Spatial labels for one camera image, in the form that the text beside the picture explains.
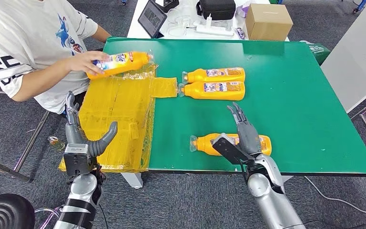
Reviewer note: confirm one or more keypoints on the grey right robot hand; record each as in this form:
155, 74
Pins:
249, 139

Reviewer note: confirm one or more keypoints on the white plug charger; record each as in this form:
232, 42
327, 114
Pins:
209, 20

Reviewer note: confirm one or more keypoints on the green bag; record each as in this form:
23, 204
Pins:
318, 51

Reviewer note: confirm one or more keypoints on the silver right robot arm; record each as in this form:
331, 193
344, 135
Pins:
271, 202

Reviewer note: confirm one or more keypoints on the small blue packet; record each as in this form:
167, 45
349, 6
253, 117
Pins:
240, 33

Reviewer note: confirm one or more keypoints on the blue metal rack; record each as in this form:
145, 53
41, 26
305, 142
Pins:
358, 4

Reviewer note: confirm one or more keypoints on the white table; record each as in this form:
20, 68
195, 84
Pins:
133, 31

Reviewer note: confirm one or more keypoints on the white cabinet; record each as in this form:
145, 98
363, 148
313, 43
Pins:
356, 53

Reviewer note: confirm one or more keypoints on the person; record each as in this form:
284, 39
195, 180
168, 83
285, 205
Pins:
18, 38

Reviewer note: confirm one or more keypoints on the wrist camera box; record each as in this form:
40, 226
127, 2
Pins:
227, 148
75, 161

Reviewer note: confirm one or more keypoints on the person's left forearm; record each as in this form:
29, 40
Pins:
101, 33

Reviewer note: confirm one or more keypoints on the black device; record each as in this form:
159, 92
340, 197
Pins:
168, 3

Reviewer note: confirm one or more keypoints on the small clear bottle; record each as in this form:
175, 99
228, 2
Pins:
56, 143

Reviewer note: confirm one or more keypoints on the person's right forearm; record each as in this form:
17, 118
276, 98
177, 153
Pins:
41, 82

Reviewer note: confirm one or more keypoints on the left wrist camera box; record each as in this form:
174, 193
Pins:
75, 161

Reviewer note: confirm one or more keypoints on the purple plastic packet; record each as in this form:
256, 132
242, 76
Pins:
243, 11

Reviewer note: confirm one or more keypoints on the white power strip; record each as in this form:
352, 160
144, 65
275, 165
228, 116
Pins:
214, 31

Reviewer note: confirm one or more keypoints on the brown cardboard box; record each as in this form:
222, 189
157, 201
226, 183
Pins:
268, 23

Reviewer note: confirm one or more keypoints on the yellow taped cardboard sheet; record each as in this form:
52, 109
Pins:
119, 104

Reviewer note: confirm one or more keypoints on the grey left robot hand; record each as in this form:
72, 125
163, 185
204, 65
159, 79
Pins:
75, 136

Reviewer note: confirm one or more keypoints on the black carry case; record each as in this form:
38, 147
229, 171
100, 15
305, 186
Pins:
216, 9

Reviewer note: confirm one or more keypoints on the black round stool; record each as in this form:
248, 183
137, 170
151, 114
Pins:
6, 211

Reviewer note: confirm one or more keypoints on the person's right hand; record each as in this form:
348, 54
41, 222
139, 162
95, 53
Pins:
85, 63

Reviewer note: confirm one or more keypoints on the white table leg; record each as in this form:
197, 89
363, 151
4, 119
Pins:
132, 180
287, 178

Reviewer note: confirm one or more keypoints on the orange detergent bottle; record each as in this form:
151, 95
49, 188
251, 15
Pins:
202, 78
202, 146
129, 61
202, 94

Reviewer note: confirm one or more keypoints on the black tablet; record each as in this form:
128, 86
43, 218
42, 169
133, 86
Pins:
152, 18

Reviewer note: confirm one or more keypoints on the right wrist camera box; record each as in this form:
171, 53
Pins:
227, 148

